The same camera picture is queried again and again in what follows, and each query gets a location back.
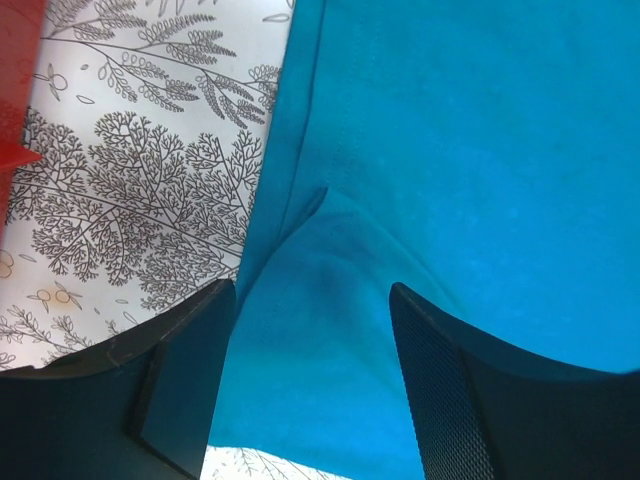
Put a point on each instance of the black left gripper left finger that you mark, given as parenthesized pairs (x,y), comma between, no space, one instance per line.
(136,406)

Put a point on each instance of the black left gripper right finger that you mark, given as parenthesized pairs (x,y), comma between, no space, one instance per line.
(485,409)

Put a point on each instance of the blue t shirt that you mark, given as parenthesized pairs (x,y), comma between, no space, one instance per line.
(484,153)

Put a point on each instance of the floral patterned table mat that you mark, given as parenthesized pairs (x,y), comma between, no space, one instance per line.
(150,119)

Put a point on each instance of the red plastic bin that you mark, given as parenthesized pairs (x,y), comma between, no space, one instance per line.
(21,22)

